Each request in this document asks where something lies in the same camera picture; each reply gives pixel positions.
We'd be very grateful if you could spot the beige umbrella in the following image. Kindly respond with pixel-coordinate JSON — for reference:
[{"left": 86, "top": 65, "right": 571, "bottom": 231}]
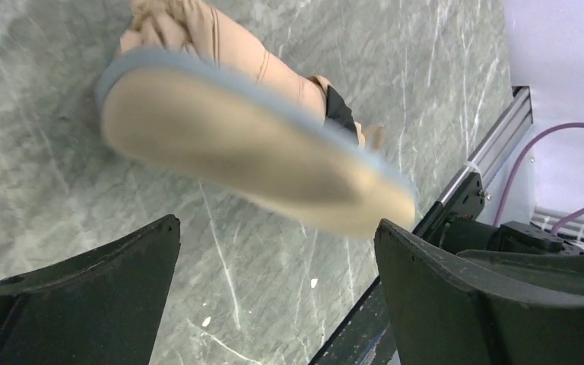
[{"left": 117, "top": 0, "right": 382, "bottom": 151}]

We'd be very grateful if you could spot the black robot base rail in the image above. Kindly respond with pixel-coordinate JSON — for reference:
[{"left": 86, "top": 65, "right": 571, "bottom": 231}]
[{"left": 306, "top": 85, "right": 584, "bottom": 365}]

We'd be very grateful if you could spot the beige umbrella case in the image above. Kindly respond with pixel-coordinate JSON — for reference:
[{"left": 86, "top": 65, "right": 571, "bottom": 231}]
[{"left": 95, "top": 49, "right": 418, "bottom": 239}]

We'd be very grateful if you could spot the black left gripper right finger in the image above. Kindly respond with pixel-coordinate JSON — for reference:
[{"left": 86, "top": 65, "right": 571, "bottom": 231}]
[{"left": 374, "top": 220, "right": 584, "bottom": 364}]

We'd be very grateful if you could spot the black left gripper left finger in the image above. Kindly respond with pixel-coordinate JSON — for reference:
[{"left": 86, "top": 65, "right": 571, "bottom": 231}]
[{"left": 0, "top": 214, "right": 180, "bottom": 365}]

